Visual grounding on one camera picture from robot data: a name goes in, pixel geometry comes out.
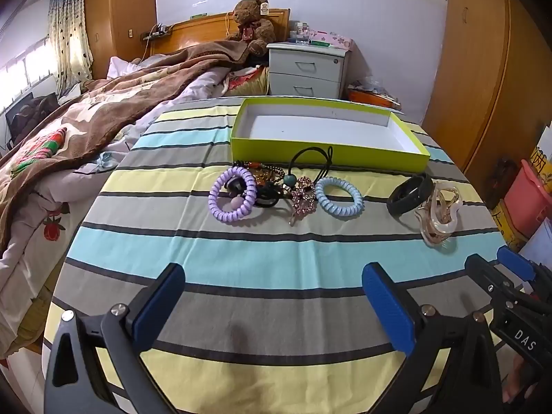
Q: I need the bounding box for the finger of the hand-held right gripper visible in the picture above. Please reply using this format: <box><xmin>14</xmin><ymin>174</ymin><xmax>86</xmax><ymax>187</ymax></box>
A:
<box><xmin>496</xmin><ymin>245</ymin><xmax>538</xmax><ymax>284</ymax></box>
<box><xmin>465</xmin><ymin>254</ymin><xmax>518</xmax><ymax>309</ymax></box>

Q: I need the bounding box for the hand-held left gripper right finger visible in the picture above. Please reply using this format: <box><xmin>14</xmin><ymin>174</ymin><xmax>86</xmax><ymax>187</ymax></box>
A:
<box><xmin>361</xmin><ymin>262</ymin><xmax>504</xmax><ymax>414</ymax></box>

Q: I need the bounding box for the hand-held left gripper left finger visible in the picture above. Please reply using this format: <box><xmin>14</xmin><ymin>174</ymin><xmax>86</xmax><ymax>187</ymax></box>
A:
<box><xmin>43</xmin><ymin>262</ymin><xmax>187</xmax><ymax>414</ymax></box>

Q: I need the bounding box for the clear beige hair claw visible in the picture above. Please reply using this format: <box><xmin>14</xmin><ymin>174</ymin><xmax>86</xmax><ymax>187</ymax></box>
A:
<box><xmin>414</xmin><ymin>179</ymin><xmax>465</xmax><ymax>249</ymax></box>

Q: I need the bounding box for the black wristband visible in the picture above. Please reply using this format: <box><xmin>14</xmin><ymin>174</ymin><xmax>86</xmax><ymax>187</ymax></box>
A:
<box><xmin>386</xmin><ymin>173</ymin><xmax>434</xmax><ymax>216</ymax></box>

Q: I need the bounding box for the blue spiral hair tie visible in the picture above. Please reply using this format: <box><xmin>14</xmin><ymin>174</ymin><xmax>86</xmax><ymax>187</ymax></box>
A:
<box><xmin>315</xmin><ymin>176</ymin><xmax>364</xmax><ymax>217</ymax></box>

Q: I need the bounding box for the purple spiral hair tie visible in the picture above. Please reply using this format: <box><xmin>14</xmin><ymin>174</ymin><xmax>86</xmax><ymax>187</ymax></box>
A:
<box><xmin>208</xmin><ymin>166</ymin><xmax>258</xmax><ymax>222</ymax></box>

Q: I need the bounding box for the pink rhinestone hair clip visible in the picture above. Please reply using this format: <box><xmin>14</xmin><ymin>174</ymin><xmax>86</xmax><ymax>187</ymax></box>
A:
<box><xmin>287</xmin><ymin>176</ymin><xmax>319</xmax><ymax>227</ymax></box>

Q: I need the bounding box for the black hair tie pink bead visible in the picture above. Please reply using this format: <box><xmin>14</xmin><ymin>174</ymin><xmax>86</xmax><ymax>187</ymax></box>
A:
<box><xmin>226</xmin><ymin>176</ymin><xmax>286</xmax><ymax>210</ymax></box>

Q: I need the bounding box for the lime green cardboard box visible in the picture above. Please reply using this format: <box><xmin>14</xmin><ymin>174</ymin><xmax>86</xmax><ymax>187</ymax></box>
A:
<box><xmin>230</xmin><ymin>97</ymin><xmax>431</xmax><ymax>173</ymax></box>

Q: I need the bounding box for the person's right hand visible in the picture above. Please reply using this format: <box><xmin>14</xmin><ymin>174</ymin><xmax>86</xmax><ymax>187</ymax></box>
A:
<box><xmin>502</xmin><ymin>351</ymin><xmax>541</xmax><ymax>404</ymax></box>

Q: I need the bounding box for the yellow carton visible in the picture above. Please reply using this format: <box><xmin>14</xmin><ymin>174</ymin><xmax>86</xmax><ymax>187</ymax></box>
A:
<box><xmin>492</xmin><ymin>199</ymin><xmax>529</xmax><ymax>249</ymax></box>

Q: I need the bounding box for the pink plastic bucket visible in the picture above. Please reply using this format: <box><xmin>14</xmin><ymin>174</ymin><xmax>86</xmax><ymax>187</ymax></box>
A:
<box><xmin>503</xmin><ymin>159</ymin><xmax>552</xmax><ymax>240</ymax></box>

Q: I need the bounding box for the yellow printed paper bag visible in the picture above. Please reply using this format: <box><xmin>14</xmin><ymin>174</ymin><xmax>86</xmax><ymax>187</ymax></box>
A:
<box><xmin>528</xmin><ymin>135</ymin><xmax>552</xmax><ymax>178</ymax></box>

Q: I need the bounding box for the striped tablecloth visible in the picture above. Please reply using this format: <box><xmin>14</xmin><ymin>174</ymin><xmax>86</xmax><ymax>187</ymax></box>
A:
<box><xmin>41</xmin><ymin>95</ymin><xmax>518</xmax><ymax>414</ymax></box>

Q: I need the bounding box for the black elastic with pink charm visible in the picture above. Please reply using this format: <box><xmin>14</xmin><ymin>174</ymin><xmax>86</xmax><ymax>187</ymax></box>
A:
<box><xmin>282</xmin><ymin>146</ymin><xmax>335</xmax><ymax>193</ymax></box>

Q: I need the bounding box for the large wooden wardrobe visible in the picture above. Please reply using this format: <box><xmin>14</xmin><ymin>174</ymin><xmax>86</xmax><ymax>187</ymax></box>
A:
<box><xmin>424</xmin><ymin>0</ymin><xmax>552</xmax><ymax>193</ymax></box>

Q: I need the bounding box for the brown fleece blanket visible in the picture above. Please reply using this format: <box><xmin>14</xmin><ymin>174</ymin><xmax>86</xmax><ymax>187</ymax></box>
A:
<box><xmin>0</xmin><ymin>41</ymin><xmax>252</xmax><ymax>242</ymax></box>

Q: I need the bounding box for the orange basin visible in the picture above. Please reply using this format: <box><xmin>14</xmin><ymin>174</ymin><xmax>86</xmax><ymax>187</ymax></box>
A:
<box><xmin>347</xmin><ymin>83</ymin><xmax>403</xmax><ymax>111</ymax></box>

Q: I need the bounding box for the black laptop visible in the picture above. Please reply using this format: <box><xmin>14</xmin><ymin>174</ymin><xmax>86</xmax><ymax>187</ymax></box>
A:
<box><xmin>4</xmin><ymin>91</ymin><xmax>60</xmax><ymax>147</ymax></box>

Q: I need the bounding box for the red and gold pillow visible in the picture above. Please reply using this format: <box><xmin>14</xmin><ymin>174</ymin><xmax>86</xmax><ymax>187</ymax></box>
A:
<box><xmin>223</xmin><ymin>66</ymin><xmax>270</xmax><ymax>96</ymax></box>

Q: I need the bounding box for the white two-drawer nightstand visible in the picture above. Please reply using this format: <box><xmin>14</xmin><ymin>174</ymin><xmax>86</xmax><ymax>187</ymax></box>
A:
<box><xmin>266</xmin><ymin>42</ymin><xmax>350</xmax><ymax>100</ymax></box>

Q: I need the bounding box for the wooden headboard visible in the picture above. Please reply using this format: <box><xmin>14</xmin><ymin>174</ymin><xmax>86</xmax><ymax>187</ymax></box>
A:
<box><xmin>140</xmin><ymin>8</ymin><xmax>292</xmax><ymax>59</ymax></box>

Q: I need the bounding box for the power strip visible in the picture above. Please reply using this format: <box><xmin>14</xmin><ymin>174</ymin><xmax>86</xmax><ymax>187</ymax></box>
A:
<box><xmin>141</xmin><ymin>23</ymin><xmax>171</xmax><ymax>40</ymax></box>

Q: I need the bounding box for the pink flowered box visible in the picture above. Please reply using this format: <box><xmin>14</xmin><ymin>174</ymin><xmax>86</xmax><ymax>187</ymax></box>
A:
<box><xmin>308</xmin><ymin>28</ymin><xmax>355</xmax><ymax>51</ymax></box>

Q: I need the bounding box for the dotted curtain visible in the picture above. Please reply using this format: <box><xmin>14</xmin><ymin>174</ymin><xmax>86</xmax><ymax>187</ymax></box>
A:
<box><xmin>47</xmin><ymin>0</ymin><xmax>94</xmax><ymax>96</ymax></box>

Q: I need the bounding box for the narrow wooden wardrobe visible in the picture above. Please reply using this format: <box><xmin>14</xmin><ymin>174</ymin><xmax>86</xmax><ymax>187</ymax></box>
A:
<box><xmin>83</xmin><ymin>0</ymin><xmax>157</xmax><ymax>81</ymax></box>

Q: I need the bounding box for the brown teddy bear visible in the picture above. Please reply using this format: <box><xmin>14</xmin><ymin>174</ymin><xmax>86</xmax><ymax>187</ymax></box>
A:
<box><xmin>226</xmin><ymin>0</ymin><xmax>277</xmax><ymax>57</ymax></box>

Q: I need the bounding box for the brown braided beaded hair tie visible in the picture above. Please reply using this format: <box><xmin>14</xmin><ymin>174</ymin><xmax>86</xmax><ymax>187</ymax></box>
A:
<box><xmin>233</xmin><ymin>160</ymin><xmax>286</xmax><ymax>187</ymax></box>

